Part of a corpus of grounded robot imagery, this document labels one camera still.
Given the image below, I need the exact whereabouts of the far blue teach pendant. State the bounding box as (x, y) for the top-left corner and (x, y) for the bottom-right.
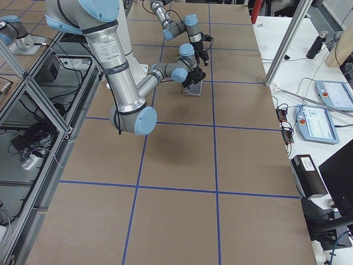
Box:
(315, 80), (352, 112)

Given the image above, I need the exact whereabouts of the black computer monitor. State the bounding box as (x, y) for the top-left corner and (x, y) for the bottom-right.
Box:
(319, 140), (352, 215)

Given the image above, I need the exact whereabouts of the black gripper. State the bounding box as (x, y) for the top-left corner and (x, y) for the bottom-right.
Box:
(185, 68), (206, 86)
(192, 40), (209, 66)

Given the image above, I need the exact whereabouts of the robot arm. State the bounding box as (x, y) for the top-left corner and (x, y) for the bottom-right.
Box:
(45, 1), (212, 135)
(149, 1), (213, 66)

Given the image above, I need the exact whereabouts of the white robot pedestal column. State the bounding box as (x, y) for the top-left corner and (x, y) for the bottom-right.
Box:
(104, 0), (148, 89)

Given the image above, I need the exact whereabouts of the red cylinder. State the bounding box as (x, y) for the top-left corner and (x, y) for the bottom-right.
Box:
(250, 0), (263, 24)

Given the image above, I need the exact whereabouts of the pink and grey towel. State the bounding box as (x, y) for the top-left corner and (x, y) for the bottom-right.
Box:
(183, 81), (203, 97)

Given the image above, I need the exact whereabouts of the white power strip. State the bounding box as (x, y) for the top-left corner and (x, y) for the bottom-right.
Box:
(22, 154), (40, 171)

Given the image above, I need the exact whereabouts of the near blue teach pendant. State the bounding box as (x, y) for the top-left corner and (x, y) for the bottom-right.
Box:
(295, 105), (340, 145)

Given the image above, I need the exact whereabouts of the aluminium frame rack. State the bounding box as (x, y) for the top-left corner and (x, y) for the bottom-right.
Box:
(1, 33), (99, 264)

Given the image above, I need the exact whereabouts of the aluminium frame post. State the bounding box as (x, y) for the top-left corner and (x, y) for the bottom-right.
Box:
(264, 0), (313, 87)

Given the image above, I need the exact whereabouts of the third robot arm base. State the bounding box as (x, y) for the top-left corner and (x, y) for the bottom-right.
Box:
(1, 15), (39, 56)

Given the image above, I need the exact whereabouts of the black box with white label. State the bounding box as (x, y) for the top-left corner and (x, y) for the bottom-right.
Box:
(291, 155), (328, 198)

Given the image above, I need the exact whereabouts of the black water bottle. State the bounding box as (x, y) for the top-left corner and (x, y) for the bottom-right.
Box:
(306, 30), (329, 59)

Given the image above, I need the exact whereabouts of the blue teach pendant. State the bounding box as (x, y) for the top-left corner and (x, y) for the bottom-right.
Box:
(315, 80), (352, 112)
(295, 105), (340, 145)

